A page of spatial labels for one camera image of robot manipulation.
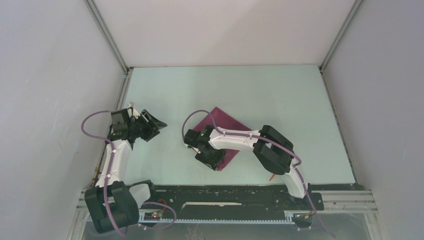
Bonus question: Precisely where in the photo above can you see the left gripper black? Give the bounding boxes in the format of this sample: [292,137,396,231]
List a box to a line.
[128,109,167,143]

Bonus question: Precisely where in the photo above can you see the magenta cloth napkin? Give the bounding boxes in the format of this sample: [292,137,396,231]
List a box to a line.
[193,106,252,171]

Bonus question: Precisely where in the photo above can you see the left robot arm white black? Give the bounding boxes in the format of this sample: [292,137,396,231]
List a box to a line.
[84,106,167,234]

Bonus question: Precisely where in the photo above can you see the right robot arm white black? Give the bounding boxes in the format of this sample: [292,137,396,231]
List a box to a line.
[183,125,311,209]

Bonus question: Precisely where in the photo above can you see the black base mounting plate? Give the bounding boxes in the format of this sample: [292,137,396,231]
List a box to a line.
[150,184,324,222]

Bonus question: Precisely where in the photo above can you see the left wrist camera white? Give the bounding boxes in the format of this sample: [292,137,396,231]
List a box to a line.
[128,102,141,119]

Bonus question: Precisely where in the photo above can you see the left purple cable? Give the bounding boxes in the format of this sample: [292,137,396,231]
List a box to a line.
[81,110,178,238]

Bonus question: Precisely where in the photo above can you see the left corner aluminium post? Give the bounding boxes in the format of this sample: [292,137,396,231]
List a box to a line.
[82,0,133,75]

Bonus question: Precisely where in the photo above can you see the corner aluminium post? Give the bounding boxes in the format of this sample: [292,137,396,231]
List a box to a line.
[82,0,133,75]
[319,0,365,74]

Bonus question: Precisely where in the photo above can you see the aluminium frame rail front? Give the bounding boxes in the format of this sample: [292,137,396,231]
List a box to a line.
[74,188,379,226]

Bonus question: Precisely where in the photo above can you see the right corner aluminium post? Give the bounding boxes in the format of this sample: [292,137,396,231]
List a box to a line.
[319,0,365,74]

